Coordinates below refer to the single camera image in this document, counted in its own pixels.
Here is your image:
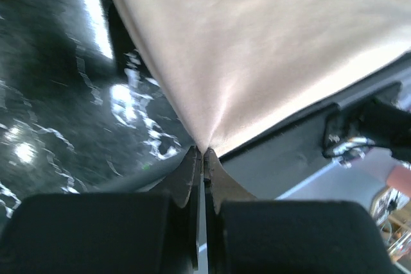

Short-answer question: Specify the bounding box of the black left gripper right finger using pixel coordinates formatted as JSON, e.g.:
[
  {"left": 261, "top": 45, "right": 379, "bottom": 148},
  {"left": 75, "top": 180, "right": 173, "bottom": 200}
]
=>
[{"left": 203, "top": 148, "right": 256, "bottom": 273}]

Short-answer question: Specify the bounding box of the beige t-shirt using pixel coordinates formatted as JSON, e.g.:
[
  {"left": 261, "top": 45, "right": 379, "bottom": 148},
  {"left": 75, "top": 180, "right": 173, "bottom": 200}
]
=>
[{"left": 113, "top": 0, "right": 410, "bottom": 155}]

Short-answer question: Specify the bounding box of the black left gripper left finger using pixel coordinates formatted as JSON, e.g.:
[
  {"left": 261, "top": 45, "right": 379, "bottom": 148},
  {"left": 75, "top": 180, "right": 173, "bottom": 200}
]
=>
[{"left": 150, "top": 146, "right": 202, "bottom": 271}]

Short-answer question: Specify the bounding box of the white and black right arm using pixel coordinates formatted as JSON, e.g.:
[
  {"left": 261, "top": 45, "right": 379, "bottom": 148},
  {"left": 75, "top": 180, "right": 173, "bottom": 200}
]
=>
[{"left": 322, "top": 82, "right": 410, "bottom": 162}]

